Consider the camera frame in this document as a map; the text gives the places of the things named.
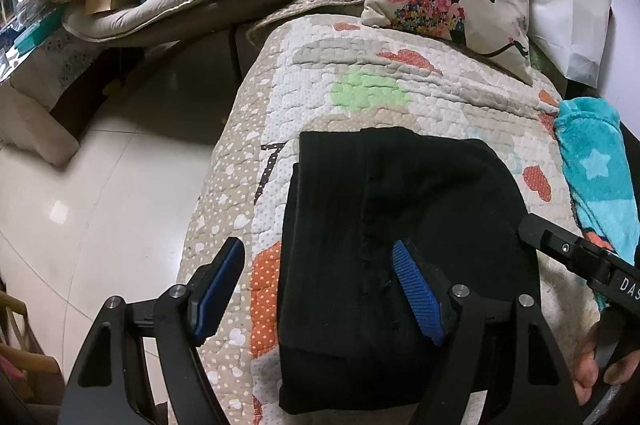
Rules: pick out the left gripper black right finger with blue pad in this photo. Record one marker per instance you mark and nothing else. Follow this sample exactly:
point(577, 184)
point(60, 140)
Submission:
point(499, 361)

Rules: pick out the black pants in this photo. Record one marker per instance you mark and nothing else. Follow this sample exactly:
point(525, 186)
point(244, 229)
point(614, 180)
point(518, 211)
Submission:
point(348, 339)

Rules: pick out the person's right hand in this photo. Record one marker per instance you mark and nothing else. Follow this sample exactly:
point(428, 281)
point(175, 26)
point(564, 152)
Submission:
point(586, 371)

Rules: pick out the wooden chair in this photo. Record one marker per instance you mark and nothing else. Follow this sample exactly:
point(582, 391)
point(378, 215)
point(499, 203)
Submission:
point(36, 377)

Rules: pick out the teal star fleece blanket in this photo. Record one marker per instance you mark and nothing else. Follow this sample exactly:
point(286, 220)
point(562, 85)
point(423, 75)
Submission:
point(596, 168)

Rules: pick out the white pillow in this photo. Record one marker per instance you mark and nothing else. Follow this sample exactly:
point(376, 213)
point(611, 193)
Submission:
point(572, 35)

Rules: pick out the beige draped cloth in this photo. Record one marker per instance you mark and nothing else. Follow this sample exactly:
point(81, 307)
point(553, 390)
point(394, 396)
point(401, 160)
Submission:
point(31, 85)

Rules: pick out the patchwork heart quilt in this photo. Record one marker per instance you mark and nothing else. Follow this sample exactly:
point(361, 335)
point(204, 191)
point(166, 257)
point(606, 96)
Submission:
point(319, 69)

